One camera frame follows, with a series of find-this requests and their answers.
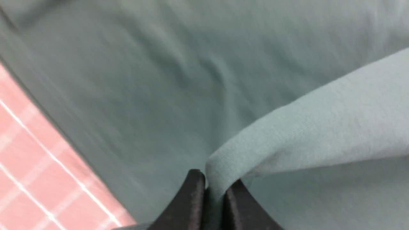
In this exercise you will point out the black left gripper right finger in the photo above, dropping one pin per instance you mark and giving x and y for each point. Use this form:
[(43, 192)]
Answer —
[(243, 212)]

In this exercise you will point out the green long-sleeved shirt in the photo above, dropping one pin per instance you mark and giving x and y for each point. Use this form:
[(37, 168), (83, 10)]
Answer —
[(305, 100)]

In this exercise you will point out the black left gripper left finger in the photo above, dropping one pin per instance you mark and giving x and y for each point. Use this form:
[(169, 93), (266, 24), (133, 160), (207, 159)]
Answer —
[(185, 211)]

